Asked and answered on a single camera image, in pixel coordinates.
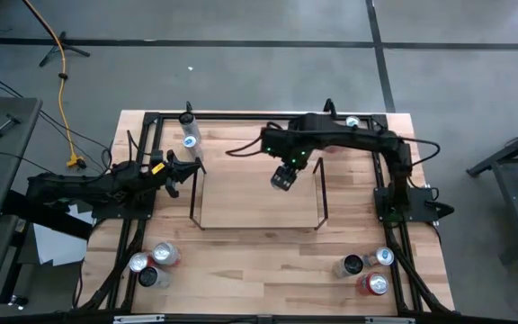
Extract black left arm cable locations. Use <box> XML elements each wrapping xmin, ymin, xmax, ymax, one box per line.
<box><xmin>101</xmin><ymin>129</ymin><xmax>170</xmax><ymax>175</ymax></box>

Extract black tripod stand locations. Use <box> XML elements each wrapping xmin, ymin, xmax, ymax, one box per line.
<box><xmin>38</xmin><ymin>30</ymin><xmax>92</xmax><ymax>68</ymax></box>

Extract black floor cables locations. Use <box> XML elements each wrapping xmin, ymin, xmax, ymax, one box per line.
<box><xmin>0</xmin><ymin>65</ymin><xmax>114</xmax><ymax>175</ymax></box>

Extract grey side table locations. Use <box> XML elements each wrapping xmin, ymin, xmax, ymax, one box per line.
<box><xmin>0</xmin><ymin>96</ymin><xmax>43</xmax><ymax>221</ymax></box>

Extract red soda can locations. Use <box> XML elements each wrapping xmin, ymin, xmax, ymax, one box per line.
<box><xmin>128</xmin><ymin>251</ymin><xmax>156</xmax><ymax>275</ymax></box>
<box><xmin>151</xmin><ymin>241</ymin><xmax>183</xmax><ymax>267</ymax></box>

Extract silver metal bracket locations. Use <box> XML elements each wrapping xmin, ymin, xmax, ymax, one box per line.
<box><xmin>365</xmin><ymin>316</ymin><xmax>415</xmax><ymax>324</ymax></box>
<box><xmin>113</xmin><ymin>314</ymin><xmax>165</xmax><ymax>324</ymax></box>

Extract red Fanta can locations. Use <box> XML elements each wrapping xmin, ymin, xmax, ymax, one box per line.
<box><xmin>355</xmin><ymin>272</ymin><xmax>390</xmax><ymax>297</ymax></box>

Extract white Celsius can black lid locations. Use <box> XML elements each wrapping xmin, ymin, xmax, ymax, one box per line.
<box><xmin>331</xmin><ymin>254</ymin><xmax>364</xmax><ymax>279</ymax></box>
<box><xmin>177</xmin><ymin>111</ymin><xmax>201</xmax><ymax>139</ymax></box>
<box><xmin>137</xmin><ymin>265</ymin><xmax>173</xmax><ymax>289</ymax></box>

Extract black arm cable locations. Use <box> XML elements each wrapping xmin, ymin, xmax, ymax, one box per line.
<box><xmin>225</xmin><ymin>120</ymin><xmax>442</xmax><ymax>190</ymax></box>
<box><xmin>101</xmin><ymin>129</ymin><xmax>170</xmax><ymax>175</ymax></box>

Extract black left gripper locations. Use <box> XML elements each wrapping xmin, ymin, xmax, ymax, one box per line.
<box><xmin>148</xmin><ymin>149</ymin><xmax>208</xmax><ymax>200</ymax></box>

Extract black metal cart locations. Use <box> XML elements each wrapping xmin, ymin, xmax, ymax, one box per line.
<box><xmin>465</xmin><ymin>115</ymin><xmax>518</xmax><ymax>266</ymax></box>

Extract black aluminium table frame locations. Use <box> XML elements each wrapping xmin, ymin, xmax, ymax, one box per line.
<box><xmin>74</xmin><ymin>111</ymin><xmax>453</xmax><ymax>324</ymax></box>

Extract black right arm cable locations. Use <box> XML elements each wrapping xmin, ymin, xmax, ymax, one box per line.
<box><xmin>225</xmin><ymin>120</ymin><xmax>442</xmax><ymax>190</ymax></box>

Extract white paper sheets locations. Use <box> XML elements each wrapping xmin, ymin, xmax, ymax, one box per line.
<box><xmin>32</xmin><ymin>204</ymin><xmax>96</xmax><ymax>267</ymax></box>

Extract yellow orange extension cable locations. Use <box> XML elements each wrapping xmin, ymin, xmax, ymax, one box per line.
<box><xmin>21</xmin><ymin>0</ymin><xmax>88</xmax><ymax>170</ymax></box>

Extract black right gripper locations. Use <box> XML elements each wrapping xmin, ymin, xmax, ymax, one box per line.
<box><xmin>271</xmin><ymin>150</ymin><xmax>310</xmax><ymax>192</ymax></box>

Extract black support beam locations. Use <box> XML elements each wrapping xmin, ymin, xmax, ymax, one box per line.
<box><xmin>1</xmin><ymin>189</ymin><xmax>94</xmax><ymax>242</ymax></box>

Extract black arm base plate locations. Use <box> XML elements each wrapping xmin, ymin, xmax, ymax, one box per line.
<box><xmin>373</xmin><ymin>184</ymin><xmax>456</xmax><ymax>223</ymax></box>
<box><xmin>91</xmin><ymin>187</ymin><xmax>157</xmax><ymax>221</ymax></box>

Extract metal table foot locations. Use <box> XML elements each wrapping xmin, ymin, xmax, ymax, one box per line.
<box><xmin>6</xmin><ymin>292</ymin><xmax>31</xmax><ymax>311</ymax></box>

